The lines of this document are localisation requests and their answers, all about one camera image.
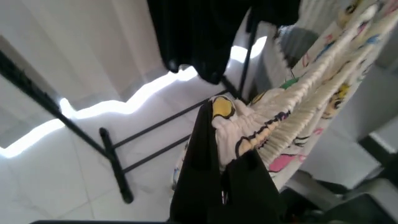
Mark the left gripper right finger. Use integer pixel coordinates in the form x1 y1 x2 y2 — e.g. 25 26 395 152
223 150 287 222

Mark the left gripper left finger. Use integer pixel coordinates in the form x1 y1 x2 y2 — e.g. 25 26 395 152
169 101 225 222

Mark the cream printed garment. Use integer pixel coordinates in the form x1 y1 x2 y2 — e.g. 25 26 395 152
170 0 398 192

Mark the black garment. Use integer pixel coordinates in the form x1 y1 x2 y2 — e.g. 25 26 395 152
146 0 302 85

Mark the black clothes rack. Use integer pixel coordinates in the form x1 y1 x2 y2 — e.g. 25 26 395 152
0 18 259 205

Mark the white laundry basket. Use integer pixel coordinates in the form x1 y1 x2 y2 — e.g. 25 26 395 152
242 24 321 103

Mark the white curtain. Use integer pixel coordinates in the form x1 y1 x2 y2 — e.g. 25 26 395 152
0 0 249 147

